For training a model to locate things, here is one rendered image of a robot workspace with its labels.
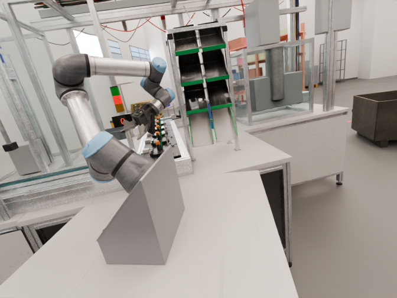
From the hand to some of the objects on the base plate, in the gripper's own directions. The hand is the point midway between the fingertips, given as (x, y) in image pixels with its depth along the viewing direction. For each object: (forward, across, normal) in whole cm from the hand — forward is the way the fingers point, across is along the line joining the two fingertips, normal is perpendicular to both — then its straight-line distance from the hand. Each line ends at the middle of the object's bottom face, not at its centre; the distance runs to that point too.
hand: (129, 137), depth 105 cm
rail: (+22, -7, +25) cm, 34 cm away
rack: (-40, +10, +51) cm, 66 cm away
